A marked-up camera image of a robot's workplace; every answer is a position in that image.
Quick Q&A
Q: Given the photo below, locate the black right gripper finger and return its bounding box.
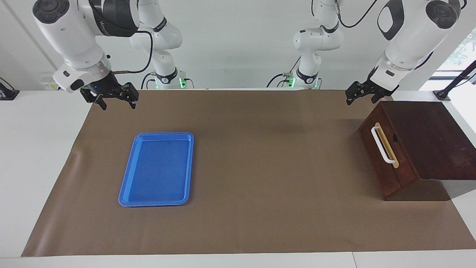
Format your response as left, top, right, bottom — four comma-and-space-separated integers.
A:
80, 86, 108, 111
119, 83, 140, 109

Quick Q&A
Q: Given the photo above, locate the dark wooden drawer cabinet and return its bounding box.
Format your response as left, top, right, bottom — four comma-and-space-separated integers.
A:
358, 100, 476, 201

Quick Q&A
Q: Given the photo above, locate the blue plastic tray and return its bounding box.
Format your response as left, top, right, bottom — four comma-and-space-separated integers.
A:
118, 132, 194, 207

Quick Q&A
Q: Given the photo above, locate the bright window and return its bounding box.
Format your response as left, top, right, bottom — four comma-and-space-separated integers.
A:
435, 28, 476, 80

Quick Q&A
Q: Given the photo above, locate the brown paper table mat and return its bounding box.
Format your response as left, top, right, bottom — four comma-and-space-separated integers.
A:
21, 89, 476, 257

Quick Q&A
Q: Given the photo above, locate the black base power cable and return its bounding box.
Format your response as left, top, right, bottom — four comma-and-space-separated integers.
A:
266, 56, 302, 88
141, 72, 158, 90

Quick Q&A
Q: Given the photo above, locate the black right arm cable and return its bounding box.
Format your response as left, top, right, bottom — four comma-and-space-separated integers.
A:
111, 30, 154, 75

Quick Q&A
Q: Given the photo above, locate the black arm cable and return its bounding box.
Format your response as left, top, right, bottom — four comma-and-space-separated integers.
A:
312, 0, 380, 29
111, 30, 154, 75

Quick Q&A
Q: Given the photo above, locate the black velcro cable strap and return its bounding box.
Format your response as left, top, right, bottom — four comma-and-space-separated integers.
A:
89, 0, 140, 38

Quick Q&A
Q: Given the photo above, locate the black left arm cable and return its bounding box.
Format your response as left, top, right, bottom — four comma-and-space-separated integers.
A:
312, 0, 380, 29

